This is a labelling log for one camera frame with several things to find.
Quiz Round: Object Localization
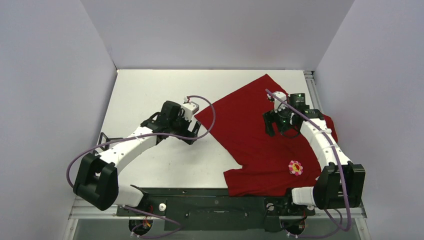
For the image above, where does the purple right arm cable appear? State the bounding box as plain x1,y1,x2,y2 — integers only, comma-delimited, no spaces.
265,88,353,233

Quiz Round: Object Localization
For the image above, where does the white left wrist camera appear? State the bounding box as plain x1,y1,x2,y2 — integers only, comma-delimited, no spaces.
181,96,200,122

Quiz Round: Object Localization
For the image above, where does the pink flower brooch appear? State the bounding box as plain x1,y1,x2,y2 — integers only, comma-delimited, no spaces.
288,160,304,176

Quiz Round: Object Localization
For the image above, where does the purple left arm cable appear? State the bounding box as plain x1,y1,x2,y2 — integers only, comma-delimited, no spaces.
66,95,217,189

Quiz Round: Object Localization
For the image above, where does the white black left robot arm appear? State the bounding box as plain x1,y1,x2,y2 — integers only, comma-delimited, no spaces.
73,100,201,215

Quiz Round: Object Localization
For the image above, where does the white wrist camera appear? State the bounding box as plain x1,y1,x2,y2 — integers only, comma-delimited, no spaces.
181,96,200,122
267,91,287,113

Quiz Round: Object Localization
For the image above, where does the aluminium frame rail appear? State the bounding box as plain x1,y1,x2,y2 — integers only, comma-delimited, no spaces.
68,197,368,220

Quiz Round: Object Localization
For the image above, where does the right side aluminium rail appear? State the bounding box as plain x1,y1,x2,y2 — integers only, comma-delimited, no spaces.
303,70,323,113

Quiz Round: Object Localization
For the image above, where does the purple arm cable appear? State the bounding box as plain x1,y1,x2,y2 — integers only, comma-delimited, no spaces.
66,95,217,189
265,88,353,233

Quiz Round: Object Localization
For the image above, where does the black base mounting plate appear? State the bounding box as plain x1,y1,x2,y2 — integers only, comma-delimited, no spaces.
136,188,316,233

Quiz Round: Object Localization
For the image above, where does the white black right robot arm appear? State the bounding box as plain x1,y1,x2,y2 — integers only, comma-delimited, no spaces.
262,90,366,214

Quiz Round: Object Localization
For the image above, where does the red t-shirt garment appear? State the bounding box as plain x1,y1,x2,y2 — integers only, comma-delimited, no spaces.
195,75,321,197

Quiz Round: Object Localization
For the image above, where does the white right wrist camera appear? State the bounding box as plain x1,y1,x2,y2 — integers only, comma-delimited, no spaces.
267,91,287,113

